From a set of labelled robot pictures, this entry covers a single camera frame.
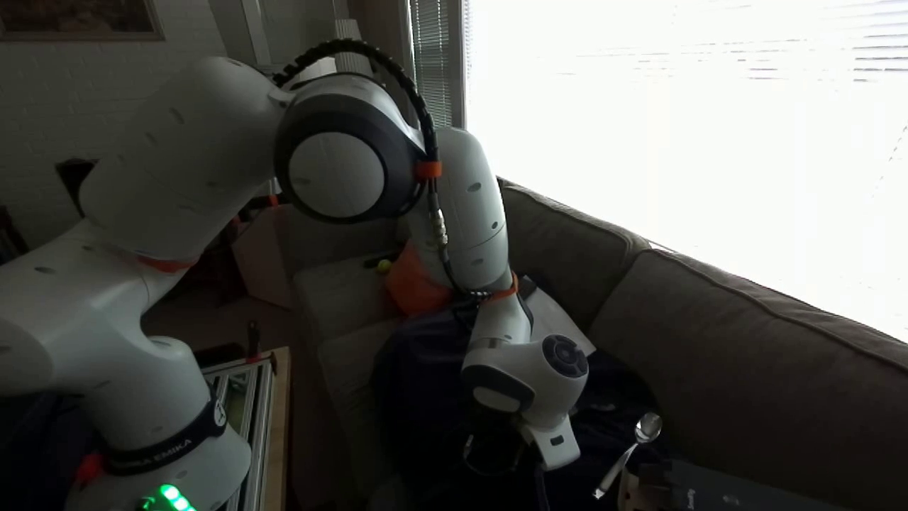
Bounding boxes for grey-brown fabric sofa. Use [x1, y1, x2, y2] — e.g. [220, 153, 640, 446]
[277, 186, 908, 511]

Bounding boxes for silver metal spoon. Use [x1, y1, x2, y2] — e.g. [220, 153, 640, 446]
[592, 412, 663, 500]

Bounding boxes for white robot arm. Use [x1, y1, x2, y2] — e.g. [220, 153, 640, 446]
[0, 41, 589, 511]

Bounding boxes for orange object on sofa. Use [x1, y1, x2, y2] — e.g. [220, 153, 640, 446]
[382, 245, 452, 318]

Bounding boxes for black cloth on sofa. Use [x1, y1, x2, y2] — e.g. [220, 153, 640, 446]
[378, 311, 683, 511]

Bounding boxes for wooden table with rails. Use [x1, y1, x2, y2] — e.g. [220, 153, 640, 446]
[203, 351, 290, 511]

